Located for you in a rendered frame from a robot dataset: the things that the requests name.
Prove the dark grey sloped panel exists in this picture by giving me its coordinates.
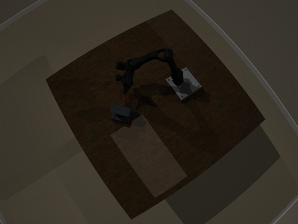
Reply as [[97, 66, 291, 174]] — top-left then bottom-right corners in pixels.
[[110, 104, 132, 124]]

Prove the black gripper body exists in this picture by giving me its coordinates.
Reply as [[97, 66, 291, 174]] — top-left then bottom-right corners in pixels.
[[121, 71, 134, 85]]

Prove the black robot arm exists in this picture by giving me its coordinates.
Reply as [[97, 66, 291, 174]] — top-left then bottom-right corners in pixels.
[[115, 48, 184, 86]]

